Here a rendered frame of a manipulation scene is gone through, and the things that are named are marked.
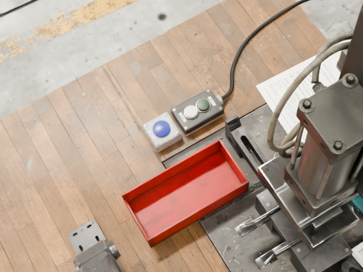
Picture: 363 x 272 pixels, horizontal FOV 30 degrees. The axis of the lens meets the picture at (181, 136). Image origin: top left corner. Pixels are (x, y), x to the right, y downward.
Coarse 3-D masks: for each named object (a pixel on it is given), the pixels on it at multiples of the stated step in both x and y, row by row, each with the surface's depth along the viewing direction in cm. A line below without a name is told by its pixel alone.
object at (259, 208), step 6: (258, 204) 143; (258, 210) 147; (264, 210) 141; (270, 222) 142; (270, 228) 145; (276, 228) 140; (294, 258) 138; (294, 264) 141; (300, 264) 136; (336, 264) 137; (300, 270) 139; (330, 270) 140
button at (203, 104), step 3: (201, 99) 156; (204, 99) 156; (198, 102) 156; (201, 102) 156; (204, 102) 155; (207, 102) 155; (198, 105) 155; (201, 105) 155; (204, 105) 155; (207, 105) 155; (198, 108) 155; (201, 108) 155; (204, 108) 155; (207, 108) 155
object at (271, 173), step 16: (272, 160) 127; (288, 160) 127; (272, 176) 126; (272, 192) 126; (288, 192) 120; (288, 208) 119; (304, 208) 119; (336, 208) 121; (304, 224) 118; (320, 224) 120; (336, 224) 122; (352, 224) 122; (304, 240) 123; (320, 240) 121
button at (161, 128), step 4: (160, 120) 155; (156, 124) 154; (160, 124) 154; (164, 124) 154; (168, 124) 154; (156, 128) 154; (160, 128) 154; (164, 128) 154; (168, 128) 154; (156, 132) 153; (160, 132) 153; (164, 132) 153; (168, 132) 153; (160, 136) 153; (164, 136) 153
